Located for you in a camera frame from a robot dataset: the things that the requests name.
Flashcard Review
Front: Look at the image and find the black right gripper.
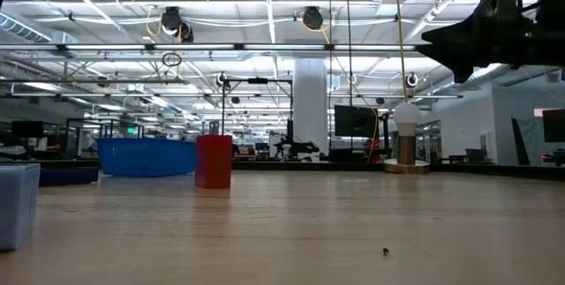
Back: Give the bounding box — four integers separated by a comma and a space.
416, 0, 565, 85

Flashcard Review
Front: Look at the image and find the red wall charger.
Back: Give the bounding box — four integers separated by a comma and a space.
194, 120, 234, 190

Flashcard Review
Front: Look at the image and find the light blue box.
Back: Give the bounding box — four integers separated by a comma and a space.
0, 162, 41, 251

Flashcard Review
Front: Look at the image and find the white bulb brass lamp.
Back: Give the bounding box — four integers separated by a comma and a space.
382, 101, 431, 176

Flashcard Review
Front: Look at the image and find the black monitor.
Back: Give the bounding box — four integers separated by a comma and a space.
11, 120, 44, 139
541, 108, 565, 144
334, 104, 380, 139

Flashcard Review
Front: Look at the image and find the grey tarp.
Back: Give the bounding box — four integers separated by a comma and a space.
511, 116, 565, 166

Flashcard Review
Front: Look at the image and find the red object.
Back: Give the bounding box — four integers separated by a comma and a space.
362, 138, 384, 165

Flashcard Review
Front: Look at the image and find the white square column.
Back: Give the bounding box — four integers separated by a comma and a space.
292, 58, 329, 156

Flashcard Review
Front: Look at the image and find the blue plastic basket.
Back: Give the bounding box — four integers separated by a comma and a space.
95, 137, 198, 178

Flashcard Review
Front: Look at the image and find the black aluminium table frame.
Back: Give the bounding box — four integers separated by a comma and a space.
0, 156, 565, 184

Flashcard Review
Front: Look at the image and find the hanging black cable loop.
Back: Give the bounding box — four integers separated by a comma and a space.
161, 51, 183, 68

